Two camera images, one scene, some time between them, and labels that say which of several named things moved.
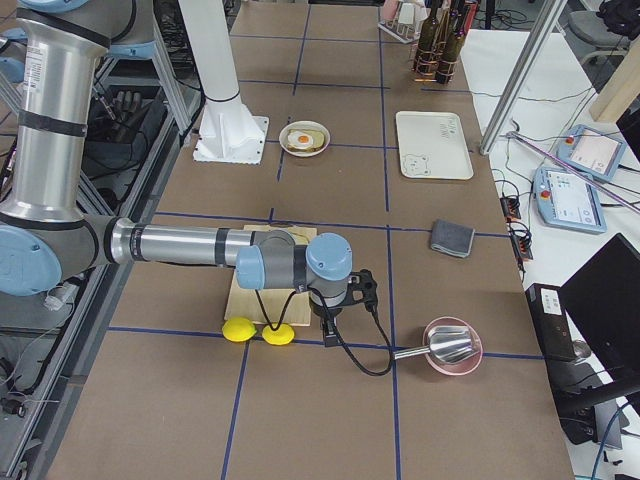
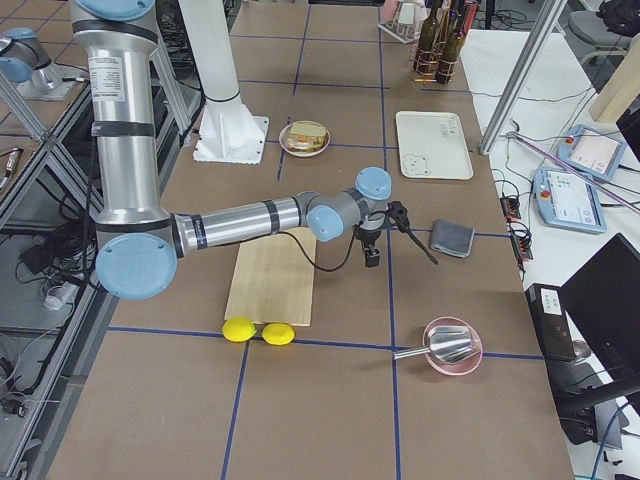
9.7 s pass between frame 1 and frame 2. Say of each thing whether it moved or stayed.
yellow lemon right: stayed
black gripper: moved
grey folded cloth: stayed
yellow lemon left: stayed
